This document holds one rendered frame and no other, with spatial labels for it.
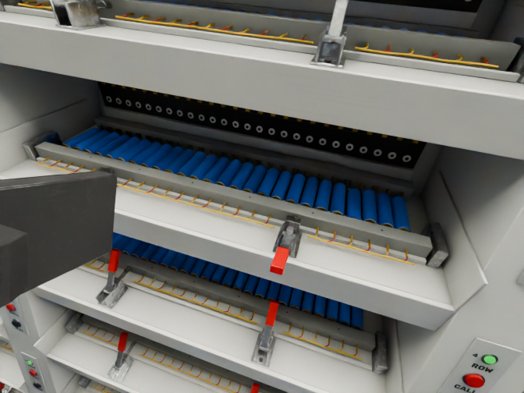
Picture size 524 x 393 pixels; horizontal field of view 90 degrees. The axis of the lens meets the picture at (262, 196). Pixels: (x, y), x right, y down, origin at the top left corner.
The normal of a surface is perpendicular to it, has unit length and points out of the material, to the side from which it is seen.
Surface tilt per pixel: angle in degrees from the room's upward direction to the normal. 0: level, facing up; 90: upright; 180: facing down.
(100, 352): 16
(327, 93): 106
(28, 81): 90
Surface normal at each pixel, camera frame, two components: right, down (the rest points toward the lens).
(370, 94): -0.29, 0.59
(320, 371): 0.07, -0.77
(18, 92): 0.95, 0.24
